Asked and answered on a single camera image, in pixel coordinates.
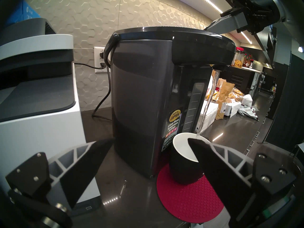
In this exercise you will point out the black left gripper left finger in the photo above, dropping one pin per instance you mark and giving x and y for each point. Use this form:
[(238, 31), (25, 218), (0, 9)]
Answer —
[(71, 173)]

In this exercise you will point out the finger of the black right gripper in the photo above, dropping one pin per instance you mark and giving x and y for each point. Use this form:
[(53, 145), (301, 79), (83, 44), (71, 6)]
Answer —
[(232, 22), (235, 11)]

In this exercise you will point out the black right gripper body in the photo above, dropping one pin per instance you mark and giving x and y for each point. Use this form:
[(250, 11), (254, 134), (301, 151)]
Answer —
[(261, 9)]

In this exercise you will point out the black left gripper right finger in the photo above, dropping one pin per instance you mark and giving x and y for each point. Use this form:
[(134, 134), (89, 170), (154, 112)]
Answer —
[(220, 180)]

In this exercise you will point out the black electric water dispenser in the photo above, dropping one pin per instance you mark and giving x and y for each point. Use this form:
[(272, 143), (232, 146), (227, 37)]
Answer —
[(142, 99)]

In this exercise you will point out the LED light strip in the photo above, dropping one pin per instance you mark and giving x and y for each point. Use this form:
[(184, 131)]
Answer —
[(209, 2)]

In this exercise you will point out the dark upper cabinet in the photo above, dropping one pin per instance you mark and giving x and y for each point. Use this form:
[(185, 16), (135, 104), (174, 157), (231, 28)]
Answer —
[(261, 43)]

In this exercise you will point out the clear jar red lid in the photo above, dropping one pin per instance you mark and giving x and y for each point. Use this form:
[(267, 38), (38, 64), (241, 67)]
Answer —
[(238, 61)]

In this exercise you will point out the black mug white inside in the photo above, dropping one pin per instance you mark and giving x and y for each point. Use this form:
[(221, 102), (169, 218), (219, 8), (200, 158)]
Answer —
[(182, 168)]

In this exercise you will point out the red sauce bottle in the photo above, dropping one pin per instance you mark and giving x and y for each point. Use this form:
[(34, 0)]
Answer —
[(245, 61)]

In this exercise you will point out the red silicone mat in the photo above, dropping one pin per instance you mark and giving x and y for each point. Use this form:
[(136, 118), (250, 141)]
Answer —
[(185, 201)]

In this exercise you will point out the white grey office printer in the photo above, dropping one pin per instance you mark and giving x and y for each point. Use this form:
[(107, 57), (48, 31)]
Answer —
[(35, 135)]

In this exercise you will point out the wooden stirrer bundle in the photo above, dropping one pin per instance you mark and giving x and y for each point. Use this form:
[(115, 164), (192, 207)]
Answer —
[(215, 75), (220, 82)]

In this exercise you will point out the black countertop appliance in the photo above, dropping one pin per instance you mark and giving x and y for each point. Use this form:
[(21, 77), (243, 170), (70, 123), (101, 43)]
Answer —
[(239, 80)]

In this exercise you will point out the white napkin stack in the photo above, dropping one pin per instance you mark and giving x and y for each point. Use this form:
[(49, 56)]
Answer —
[(211, 113)]

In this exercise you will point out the yellow snack bag pile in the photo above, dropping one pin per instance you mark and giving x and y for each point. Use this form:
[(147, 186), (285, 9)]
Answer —
[(236, 93)]

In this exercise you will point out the white printed coffee bag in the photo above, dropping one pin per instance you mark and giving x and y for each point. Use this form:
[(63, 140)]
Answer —
[(232, 108)]

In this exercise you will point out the checkered kitchen cloth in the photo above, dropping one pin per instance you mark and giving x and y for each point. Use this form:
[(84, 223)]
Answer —
[(248, 111)]

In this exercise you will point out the brown paper coffee bag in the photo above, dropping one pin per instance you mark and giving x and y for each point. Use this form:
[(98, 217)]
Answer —
[(223, 99)]

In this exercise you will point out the white crumpled paper bag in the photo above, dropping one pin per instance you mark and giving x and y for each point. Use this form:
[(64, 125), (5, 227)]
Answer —
[(247, 99)]

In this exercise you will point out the blue copy paper ream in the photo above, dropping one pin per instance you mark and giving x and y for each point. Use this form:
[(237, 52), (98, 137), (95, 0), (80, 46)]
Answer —
[(23, 12)]

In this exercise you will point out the white wall outlet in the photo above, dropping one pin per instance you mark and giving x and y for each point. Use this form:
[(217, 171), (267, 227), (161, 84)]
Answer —
[(97, 63)]

